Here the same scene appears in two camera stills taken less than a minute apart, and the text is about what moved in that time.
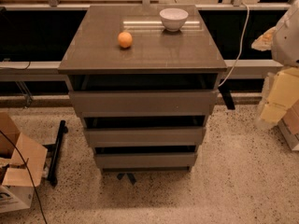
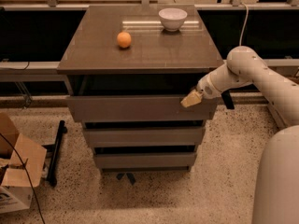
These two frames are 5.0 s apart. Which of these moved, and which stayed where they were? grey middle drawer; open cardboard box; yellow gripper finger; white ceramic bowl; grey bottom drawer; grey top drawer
Moved: yellow gripper finger; grey top drawer
Stayed: white ceramic bowl; grey middle drawer; open cardboard box; grey bottom drawer
